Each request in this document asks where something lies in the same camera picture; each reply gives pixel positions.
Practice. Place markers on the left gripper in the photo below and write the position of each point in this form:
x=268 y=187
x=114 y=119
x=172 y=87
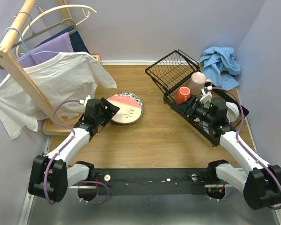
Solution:
x=110 y=109

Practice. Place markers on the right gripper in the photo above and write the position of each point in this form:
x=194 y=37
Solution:
x=184 y=108

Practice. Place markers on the orange mug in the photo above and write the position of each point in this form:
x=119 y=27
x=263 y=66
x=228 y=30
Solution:
x=182 y=95

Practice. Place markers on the pink white plate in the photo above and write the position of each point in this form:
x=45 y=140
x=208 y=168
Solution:
x=126 y=110

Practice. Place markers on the blue white floral plate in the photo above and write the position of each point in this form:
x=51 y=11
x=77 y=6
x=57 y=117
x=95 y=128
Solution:
x=133 y=96

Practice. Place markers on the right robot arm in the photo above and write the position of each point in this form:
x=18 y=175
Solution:
x=258 y=181

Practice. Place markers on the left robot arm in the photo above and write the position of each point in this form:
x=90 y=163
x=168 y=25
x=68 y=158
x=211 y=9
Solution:
x=51 y=176

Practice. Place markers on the pink mug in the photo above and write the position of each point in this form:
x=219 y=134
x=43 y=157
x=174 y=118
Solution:
x=198 y=81

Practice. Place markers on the white patterned bowl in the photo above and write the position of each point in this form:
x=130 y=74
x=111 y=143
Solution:
x=232 y=111

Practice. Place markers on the white t-shirt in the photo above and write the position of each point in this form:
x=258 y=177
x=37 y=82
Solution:
x=67 y=76

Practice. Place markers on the blue cloth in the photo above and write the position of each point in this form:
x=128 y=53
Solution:
x=220 y=66

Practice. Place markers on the navy garment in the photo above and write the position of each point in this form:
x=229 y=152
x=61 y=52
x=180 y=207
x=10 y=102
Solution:
x=75 y=38

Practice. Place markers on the purple shirt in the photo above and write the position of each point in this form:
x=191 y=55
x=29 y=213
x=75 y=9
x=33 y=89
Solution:
x=59 y=44

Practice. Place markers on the blue hanger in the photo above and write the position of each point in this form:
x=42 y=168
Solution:
x=27 y=50

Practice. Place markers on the grey hanger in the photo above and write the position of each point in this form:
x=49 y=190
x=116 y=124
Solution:
x=35 y=34

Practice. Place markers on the cream hanger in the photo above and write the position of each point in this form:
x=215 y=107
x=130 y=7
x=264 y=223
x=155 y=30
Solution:
x=50 y=17

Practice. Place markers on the black wire dish rack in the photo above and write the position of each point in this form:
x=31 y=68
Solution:
x=174 y=71

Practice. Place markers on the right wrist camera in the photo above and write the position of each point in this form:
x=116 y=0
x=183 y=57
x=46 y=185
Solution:
x=206 y=94

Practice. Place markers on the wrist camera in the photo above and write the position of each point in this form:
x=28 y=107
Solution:
x=85 y=100
x=206 y=94

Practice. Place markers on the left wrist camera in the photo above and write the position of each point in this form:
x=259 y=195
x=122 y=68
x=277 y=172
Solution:
x=85 y=100

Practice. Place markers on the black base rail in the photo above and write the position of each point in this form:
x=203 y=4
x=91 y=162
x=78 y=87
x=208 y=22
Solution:
x=154 y=181

